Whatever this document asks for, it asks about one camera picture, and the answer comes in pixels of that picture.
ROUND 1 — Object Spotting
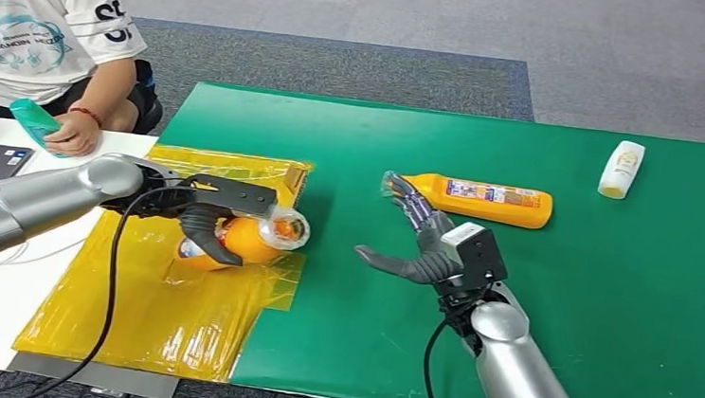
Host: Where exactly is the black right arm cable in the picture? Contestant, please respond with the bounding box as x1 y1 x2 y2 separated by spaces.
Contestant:
420 317 463 398

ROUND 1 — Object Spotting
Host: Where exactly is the green table mat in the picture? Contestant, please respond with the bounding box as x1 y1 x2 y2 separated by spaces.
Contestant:
138 79 705 398

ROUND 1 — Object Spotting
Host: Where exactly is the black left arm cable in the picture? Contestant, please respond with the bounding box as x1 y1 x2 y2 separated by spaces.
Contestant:
11 172 197 398

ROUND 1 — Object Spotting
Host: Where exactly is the white cable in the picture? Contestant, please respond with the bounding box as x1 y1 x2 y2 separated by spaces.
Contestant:
0 229 91 275

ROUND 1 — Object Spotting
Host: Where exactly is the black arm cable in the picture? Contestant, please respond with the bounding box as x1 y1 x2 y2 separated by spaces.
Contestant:
420 317 463 398
11 172 197 398

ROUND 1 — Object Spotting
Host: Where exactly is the orange bottle with clear cap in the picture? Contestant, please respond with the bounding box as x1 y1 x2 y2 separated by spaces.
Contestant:
378 168 556 232

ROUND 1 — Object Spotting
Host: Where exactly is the yellow plastic wrapped board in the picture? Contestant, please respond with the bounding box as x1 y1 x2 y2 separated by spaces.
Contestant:
10 133 316 389

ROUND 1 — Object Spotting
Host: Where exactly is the teal bottle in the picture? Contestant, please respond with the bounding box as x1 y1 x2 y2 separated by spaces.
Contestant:
6 96 72 158

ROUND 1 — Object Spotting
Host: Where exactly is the orange bottle with white cap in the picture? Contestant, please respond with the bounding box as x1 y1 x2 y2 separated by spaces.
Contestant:
172 198 314 282

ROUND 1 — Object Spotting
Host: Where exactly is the person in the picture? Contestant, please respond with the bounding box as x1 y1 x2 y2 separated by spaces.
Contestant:
0 0 173 166

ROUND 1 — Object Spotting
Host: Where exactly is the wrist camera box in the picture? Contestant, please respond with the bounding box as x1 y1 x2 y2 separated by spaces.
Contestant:
182 172 280 222
434 219 514 302

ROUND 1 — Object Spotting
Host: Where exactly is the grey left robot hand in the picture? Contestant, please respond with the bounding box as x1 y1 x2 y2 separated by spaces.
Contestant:
174 201 250 269

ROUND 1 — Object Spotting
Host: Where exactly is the grey flat board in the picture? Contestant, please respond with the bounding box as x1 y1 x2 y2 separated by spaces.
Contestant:
5 350 182 398

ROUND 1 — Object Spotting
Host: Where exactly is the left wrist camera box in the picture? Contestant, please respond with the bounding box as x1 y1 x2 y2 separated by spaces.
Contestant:
182 172 280 222

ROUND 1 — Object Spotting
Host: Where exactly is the red bracelet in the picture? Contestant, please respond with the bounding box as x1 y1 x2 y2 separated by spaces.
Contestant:
66 105 106 129

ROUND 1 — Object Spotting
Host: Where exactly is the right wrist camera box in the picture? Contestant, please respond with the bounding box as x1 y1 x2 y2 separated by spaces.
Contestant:
434 219 514 302

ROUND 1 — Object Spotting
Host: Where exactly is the person's left hand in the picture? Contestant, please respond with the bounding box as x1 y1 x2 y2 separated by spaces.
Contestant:
43 106 103 160

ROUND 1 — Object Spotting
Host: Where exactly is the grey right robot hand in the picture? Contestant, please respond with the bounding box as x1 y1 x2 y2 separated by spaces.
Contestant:
352 170 475 290

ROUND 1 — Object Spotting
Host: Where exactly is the small white bottle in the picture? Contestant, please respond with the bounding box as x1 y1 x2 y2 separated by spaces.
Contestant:
596 137 647 202

